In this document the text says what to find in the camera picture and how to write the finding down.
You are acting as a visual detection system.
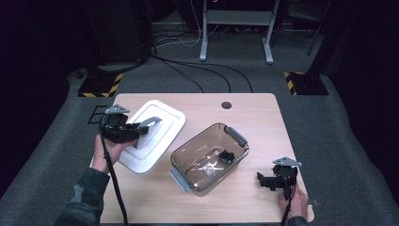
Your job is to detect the black floor cable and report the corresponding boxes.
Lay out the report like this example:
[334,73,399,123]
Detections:
[163,57,254,94]
[152,55,205,94]

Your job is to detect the person's left hand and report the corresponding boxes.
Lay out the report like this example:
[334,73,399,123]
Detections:
[91,135,137,175]

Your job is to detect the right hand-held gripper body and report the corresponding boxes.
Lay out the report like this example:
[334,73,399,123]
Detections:
[271,156,303,201]

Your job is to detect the clear brown storage box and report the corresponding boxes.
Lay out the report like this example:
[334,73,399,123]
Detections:
[168,121,250,198]

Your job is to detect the dark cabinet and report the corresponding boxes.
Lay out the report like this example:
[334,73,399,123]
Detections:
[81,0,155,65]

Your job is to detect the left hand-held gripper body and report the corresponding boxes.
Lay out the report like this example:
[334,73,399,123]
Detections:
[100,104,136,144]

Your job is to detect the person's right hand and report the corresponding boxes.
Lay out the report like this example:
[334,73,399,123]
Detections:
[278,184,311,220]

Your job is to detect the grey metal stand frame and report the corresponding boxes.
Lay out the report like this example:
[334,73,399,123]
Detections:
[199,0,281,65]

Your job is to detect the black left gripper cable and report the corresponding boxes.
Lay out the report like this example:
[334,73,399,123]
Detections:
[98,113,130,226]

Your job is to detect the blue toy car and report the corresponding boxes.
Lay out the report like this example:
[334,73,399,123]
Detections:
[217,150,236,166]

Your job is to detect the white floor cables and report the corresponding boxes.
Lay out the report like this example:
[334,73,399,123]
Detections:
[154,0,220,49]

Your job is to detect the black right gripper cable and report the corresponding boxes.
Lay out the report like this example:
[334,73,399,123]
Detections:
[279,175,299,226]

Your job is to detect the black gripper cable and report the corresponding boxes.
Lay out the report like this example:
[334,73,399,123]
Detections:
[279,175,299,226]
[98,113,130,226]

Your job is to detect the white lid with grey handle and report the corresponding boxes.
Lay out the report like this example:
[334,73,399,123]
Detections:
[118,99,187,175]

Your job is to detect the black yellow striped base plate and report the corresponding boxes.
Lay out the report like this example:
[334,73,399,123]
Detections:
[283,71,329,96]
[77,73,124,98]

